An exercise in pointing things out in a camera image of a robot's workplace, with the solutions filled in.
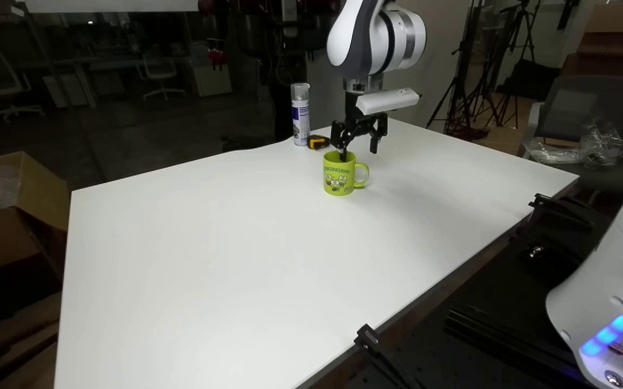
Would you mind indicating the white office chair middle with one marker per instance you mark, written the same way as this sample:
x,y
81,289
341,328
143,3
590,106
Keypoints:
x,y
157,72

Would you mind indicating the yellow green cartoon mug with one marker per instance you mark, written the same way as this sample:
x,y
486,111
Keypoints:
x,y
345,173

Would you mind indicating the black tripod stand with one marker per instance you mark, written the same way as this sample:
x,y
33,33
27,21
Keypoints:
x,y
493,31

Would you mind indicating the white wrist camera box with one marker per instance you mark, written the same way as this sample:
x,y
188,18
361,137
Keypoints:
x,y
386,99

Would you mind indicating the white robot base blue lights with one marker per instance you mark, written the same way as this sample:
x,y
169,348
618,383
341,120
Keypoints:
x,y
586,309

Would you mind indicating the grey chair with plastic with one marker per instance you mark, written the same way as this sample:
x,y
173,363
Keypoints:
x,y
575,120

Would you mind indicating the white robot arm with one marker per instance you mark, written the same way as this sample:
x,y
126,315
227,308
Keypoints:
x,y
368,40

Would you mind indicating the black table clamp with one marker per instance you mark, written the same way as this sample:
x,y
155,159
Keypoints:
x,y
378,356

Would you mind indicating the black clamp bracket right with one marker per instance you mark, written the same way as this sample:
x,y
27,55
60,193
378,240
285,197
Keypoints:
x,y
561,213

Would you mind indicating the cardboard box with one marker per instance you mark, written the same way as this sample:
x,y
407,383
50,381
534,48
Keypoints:
x,y
33,211

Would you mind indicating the white spray can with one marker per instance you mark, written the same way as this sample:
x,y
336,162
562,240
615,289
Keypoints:
x,y
300,111

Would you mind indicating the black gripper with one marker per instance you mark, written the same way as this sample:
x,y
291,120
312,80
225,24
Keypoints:
x,y
354,121

